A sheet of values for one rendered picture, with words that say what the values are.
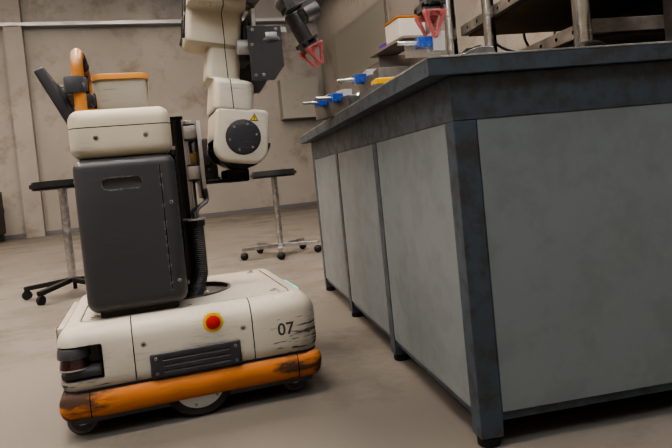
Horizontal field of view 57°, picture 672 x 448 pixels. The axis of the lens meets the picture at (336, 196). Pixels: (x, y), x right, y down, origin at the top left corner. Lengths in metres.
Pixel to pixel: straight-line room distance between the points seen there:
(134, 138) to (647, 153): 1.21
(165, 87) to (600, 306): 11.27
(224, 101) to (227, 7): 0.27
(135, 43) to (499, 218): 11.40
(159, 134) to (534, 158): 0.92
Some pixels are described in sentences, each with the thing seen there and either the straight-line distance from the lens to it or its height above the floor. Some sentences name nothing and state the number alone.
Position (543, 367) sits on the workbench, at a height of 0.15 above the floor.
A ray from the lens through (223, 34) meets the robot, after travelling 1.92.
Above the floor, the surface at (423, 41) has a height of 0.93.
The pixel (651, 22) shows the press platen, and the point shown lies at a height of 1.01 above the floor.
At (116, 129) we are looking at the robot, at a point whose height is 0.76.
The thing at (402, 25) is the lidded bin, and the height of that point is 2.33.
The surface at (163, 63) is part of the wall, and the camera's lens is 12.35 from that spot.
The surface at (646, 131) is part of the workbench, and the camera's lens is 1.47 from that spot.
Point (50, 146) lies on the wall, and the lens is 12.23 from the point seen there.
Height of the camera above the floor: 0.59
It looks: 2 degrees down
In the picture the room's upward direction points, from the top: 6 degrees counter-clockwise
